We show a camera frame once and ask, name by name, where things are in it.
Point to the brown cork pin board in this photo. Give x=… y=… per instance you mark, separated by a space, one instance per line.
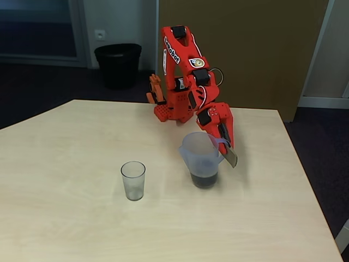
x=259 y=49

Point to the white furniture edge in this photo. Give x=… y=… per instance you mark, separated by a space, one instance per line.
x=344 y=237

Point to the clear plastic cup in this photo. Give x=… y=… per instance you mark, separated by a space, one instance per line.
x=133 y=180

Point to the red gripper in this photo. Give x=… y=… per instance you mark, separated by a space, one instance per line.
x=220 y=114

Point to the white wall socket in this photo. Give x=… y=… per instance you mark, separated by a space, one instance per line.
x=100 y=35

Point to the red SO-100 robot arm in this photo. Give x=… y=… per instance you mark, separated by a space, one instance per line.
x=185 y=54

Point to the black waste bin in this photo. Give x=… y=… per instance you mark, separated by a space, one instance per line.
x=118 y=65

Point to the orange table clamp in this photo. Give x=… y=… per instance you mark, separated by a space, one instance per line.
x=156 y=90

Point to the glass door with grey frame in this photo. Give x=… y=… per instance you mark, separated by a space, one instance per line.
x=38 y=27

